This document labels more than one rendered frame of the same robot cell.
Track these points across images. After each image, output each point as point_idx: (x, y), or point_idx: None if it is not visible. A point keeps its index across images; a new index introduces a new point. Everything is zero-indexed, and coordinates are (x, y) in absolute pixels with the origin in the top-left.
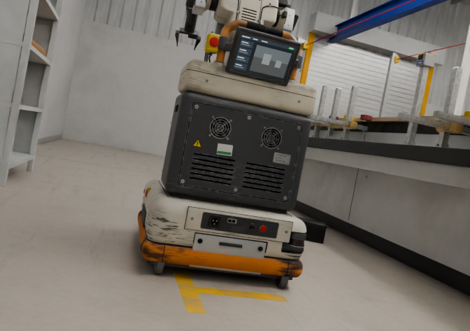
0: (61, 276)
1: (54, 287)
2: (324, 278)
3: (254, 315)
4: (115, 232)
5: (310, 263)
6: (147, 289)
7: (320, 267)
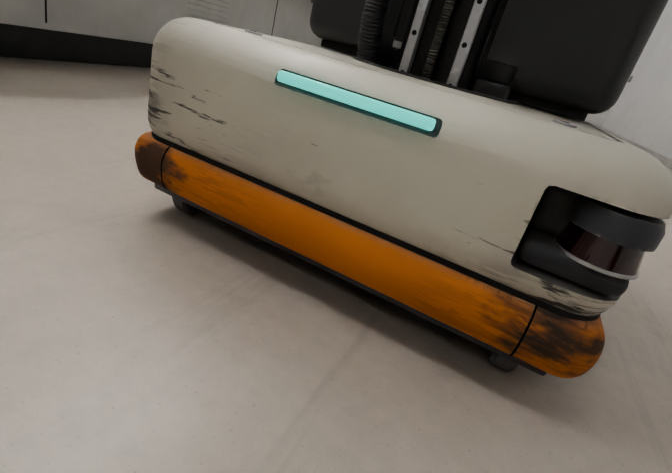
0: (655, 269)
1: (647, 256)
2: None
3: None
4: (645, 430)
5: (120, 141)
6: None
7: (131, 134)
